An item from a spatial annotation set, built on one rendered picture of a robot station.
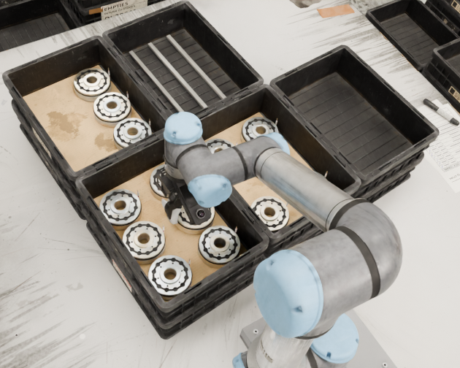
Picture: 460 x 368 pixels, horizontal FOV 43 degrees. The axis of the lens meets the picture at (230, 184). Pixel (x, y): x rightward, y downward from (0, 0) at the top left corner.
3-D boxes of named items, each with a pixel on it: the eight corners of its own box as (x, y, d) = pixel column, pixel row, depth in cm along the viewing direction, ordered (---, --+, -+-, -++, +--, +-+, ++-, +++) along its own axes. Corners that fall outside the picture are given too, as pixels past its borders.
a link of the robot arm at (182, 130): (174, 146, 111) (157, 115, 115) (174, 177, 121) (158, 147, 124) (211, 133, 114) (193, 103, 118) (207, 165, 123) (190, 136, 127)
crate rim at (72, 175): (177, 132, 151) (177, 126, 149) (73, 184, 140) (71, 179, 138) (100, 39, 167) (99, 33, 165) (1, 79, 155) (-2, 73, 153)
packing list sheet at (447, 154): (510, 168, 182) (511, 166, 182) (458, 196, 174) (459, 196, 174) (441, 96, 196) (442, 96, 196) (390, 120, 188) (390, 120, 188)
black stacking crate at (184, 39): (260, 109, 171) (265, 82, 161) (176, 152, 160) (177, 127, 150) (185, 28, 186) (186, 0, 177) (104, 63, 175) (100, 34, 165)
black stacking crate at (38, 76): (175, 153, 159) (176, 128, 150) (78, 204, 148) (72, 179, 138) (102, 63, 175) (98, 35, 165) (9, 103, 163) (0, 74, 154)
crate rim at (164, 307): (271, 246, 136) (272, 242, 134) (163, 315, 124) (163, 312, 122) (177, 132, 151) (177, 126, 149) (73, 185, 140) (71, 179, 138)
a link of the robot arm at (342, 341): (358, 364, 127) (375, 342, 116) (307, 392, 122) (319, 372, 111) (328, 317, 133) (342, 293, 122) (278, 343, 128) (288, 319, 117)
